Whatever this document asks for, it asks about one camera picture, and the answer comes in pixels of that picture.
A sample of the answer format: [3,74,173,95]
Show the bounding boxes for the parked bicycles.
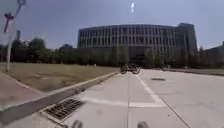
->
[120,63,141,75]

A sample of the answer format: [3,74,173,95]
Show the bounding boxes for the large dark glass building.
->
[77,22,198,66]

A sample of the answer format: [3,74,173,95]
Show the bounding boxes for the row of trees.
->
[0,37,224,69]

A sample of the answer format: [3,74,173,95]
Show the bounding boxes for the manhole cover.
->
[150,77,167,82]

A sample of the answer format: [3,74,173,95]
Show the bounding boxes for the dry grass field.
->
[0,62,121,93]

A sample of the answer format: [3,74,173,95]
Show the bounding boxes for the metal drain grate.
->
[42,97,86,122]

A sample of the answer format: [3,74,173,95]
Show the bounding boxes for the robot's own part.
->
[70,119,84,128]
[137,121,150,128]

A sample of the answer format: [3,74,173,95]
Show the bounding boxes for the grey concrete slab pavement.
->
[0,68,224,128]

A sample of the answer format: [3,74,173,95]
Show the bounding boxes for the grey concrete kerb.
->
[166,68,224,77]
[0,70,121,127]

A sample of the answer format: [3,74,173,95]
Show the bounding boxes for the red brick path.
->
[0,71,47,107]

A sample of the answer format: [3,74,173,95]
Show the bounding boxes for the lamp pole with red banner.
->
[2,0,27,73]

